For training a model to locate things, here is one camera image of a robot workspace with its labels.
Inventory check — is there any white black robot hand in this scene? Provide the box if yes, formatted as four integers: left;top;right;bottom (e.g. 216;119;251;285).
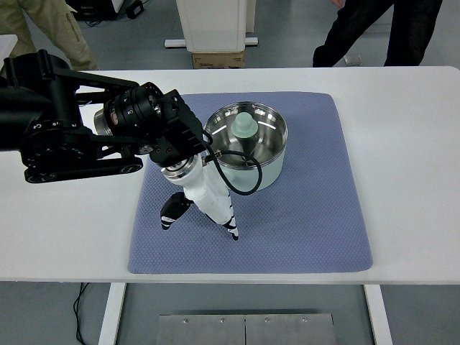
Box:
159;156;241;243

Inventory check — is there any green pot with handle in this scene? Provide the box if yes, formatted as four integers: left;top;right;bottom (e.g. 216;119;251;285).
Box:
203;101;289;192

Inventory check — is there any glass lid with green knob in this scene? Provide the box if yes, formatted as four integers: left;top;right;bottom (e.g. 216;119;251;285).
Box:
203;102;288;169

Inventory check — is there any blue textured mat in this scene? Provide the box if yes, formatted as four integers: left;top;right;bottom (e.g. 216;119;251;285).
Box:
127;91;374;275

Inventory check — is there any grey metal plate with screws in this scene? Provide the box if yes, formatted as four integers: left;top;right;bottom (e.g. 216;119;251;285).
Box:
158;313;336;345

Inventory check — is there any brown cardboard box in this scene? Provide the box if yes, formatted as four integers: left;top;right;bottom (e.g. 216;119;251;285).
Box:
192;50;246;69

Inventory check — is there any white table leg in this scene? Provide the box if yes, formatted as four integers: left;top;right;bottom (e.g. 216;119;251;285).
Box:
97;282;127;345
363;284;393;345

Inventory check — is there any small black box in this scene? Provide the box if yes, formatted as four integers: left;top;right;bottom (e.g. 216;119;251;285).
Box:
126;0;145;19

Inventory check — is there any person in black trousers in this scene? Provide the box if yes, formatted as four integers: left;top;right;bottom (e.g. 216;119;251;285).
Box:
311;0;443;68

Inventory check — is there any black equipment case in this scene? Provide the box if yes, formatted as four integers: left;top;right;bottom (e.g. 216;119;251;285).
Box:
77;0;125;17

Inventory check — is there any person in beige trousers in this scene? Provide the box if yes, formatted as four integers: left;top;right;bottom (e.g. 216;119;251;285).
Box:
0;0;98;71

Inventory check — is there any black floor cable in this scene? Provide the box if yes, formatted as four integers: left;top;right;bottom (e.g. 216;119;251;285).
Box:
73;282;91;345

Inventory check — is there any white pedestal cabinet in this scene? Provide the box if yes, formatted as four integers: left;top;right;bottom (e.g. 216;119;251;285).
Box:
164;0;259;53

